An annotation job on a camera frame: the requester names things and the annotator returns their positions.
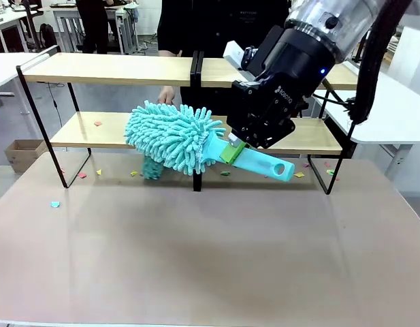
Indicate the red paper scrap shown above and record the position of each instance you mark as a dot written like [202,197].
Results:
[82,175]

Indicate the teal microfibre duster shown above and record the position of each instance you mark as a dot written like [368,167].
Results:
[169,136]

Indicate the person in black shirt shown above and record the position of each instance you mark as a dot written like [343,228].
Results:
[213,24]

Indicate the white side table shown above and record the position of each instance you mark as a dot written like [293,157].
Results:
[390,112]
[9,68]

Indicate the person's right forearm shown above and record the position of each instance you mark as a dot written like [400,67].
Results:
[169,53]

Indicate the person's right hand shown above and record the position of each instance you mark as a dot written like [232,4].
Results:
[167,95]

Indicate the person in dark clothes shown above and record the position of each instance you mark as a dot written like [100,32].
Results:
[92,24]

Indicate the teal paper scrap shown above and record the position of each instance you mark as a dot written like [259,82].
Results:
[55,204]

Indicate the black backpack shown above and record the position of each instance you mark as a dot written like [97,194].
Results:
[48,35]

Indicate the white office desk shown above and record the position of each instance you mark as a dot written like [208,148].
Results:
[121,20]

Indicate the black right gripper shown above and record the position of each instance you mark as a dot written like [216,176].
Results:
[281,78]

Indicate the yellow green paper scrap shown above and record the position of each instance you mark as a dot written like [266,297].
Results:
[330,172]

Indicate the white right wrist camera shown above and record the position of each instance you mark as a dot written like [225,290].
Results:
[235,54]

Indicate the cardboard box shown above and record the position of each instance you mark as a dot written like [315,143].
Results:
[22,155]

